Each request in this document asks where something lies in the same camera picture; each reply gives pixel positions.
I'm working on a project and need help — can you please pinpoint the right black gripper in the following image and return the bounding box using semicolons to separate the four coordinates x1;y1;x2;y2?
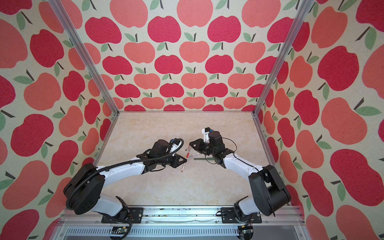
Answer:
188;138;215;158

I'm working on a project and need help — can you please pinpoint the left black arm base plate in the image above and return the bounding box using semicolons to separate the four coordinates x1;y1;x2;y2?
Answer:
101;208;144;224

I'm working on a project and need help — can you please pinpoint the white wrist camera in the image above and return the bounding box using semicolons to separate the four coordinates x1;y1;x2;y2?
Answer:
202;127;212;143
170;139;183;154

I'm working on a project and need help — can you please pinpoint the left aluminium frame post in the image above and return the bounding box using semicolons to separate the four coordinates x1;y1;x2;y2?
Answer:
48;1;120;116

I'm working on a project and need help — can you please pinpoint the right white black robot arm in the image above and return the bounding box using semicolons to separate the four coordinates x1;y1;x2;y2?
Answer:
189;128;292;222

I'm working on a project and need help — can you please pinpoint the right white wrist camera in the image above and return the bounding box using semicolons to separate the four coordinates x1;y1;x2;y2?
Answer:
202;127;212;143

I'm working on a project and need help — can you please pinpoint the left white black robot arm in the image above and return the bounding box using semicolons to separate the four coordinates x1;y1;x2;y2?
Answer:
63;139;187;223

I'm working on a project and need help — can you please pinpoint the aluminium frame post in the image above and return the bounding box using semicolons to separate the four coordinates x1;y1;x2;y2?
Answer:
252;1;315;119
48;1;120;116

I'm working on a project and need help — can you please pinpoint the red gel pen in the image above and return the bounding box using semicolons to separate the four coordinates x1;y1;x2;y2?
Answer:
181;158;188;173

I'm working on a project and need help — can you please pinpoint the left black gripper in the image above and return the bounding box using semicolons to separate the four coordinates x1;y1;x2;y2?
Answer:
156;152;188;169

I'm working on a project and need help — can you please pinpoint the white slotted cable duct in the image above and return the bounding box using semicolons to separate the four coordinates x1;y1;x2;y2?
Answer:
61;226;239;238

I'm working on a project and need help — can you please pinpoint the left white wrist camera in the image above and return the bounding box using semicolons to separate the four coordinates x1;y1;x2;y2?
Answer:
170;139;183;154

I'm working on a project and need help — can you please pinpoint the aluminium front frame rail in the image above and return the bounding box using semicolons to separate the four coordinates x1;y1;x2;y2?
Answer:
57;206;305;227

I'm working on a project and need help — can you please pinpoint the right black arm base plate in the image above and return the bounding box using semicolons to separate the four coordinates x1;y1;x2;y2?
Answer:
217;208;263;225

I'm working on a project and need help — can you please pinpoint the right aluminium frame post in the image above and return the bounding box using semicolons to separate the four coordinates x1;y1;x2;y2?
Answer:
252;1;315;119

